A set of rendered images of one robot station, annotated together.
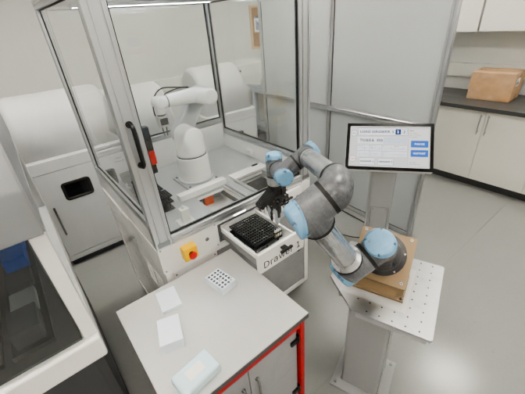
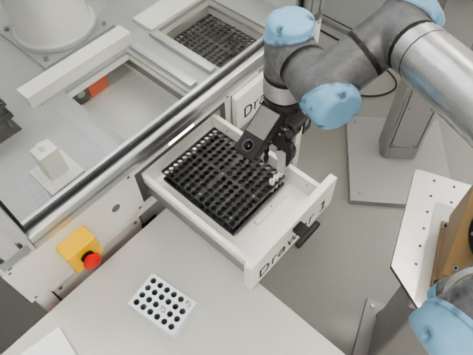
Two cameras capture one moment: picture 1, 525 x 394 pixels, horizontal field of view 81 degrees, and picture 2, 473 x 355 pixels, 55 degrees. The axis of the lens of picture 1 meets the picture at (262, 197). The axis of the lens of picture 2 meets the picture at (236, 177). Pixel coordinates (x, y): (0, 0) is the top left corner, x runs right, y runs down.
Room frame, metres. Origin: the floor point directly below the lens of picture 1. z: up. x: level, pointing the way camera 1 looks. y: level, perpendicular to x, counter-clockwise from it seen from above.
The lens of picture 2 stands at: (0.71, 0.11, 1.74)
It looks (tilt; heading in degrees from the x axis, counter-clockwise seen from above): 56 degrees down; 351
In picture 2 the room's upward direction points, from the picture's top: 2 degrees counter-clockwise
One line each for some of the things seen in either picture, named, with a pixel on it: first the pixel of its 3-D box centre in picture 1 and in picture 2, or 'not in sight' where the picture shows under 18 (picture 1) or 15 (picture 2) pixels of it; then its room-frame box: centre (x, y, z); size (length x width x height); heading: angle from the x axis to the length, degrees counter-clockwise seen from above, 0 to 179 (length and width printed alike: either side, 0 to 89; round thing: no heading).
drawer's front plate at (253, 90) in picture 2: (283, 201); (269, 83); (1.59, -0.13, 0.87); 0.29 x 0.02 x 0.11; 127
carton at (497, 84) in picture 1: (494, 84); not in sight; (3.36, -2.59, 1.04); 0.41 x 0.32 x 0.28; 36
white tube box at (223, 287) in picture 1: (220, 281); (163, 306); (1.07, 0.23, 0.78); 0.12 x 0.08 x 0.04; 46
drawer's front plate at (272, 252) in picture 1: (281, 250); (291, 230); (1.14, -0.07, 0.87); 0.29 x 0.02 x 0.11; 127
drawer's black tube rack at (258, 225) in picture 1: (255, 233); (223, 181); (1.30, 0.05, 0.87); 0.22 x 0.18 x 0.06; 37
